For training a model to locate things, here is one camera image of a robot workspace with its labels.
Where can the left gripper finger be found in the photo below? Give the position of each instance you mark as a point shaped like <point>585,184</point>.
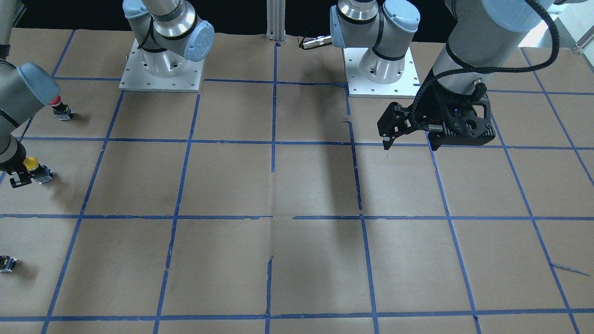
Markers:
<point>394,122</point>

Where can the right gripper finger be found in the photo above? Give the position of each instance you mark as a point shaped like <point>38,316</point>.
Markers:
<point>20,178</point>

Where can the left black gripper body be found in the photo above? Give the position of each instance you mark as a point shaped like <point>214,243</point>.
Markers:
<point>436,101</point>

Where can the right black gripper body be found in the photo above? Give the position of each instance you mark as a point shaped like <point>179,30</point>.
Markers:
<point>12,168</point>

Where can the yellow push button switch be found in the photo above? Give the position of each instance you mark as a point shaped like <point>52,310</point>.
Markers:
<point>40,173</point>

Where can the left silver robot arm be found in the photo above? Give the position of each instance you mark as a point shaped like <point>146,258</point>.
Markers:
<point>484,37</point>

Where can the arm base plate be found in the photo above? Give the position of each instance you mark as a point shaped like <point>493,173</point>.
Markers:
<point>371,76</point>
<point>160,72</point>

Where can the red push button switch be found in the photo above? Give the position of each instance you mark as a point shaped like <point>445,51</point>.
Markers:
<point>61,110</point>

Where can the small black switch block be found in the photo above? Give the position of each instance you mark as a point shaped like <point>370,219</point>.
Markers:
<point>7,263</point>

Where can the aluminium frame post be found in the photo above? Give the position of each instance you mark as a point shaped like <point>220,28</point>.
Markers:
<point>276,20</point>

